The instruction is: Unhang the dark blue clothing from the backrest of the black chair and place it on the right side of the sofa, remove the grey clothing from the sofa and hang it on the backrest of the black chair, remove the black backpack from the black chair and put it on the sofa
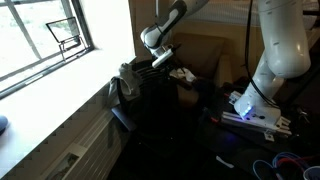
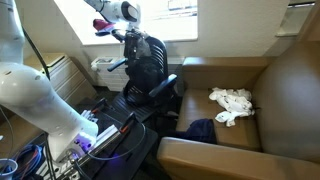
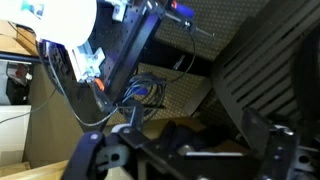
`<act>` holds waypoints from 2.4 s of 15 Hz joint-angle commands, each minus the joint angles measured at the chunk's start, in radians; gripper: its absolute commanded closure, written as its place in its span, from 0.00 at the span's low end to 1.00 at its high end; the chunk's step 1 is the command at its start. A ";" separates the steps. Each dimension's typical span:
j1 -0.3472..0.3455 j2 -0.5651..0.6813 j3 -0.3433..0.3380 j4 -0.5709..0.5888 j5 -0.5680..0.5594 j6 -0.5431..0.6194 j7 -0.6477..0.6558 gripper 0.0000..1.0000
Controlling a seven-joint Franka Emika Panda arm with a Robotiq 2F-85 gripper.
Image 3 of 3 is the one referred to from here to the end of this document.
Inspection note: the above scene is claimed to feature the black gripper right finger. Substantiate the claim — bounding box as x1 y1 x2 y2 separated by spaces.
241 108 320 180

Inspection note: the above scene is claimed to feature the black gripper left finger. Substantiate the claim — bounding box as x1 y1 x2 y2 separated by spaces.
61 123 188 180

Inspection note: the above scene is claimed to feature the dark blue clothing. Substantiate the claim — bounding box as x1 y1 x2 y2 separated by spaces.
159 121 234 154

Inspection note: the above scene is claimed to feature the black slatted office chair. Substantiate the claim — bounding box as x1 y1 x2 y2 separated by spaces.
209 0 320 141

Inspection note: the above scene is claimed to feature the blue cable bundle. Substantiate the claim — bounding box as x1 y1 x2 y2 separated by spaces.
122 73 168 118

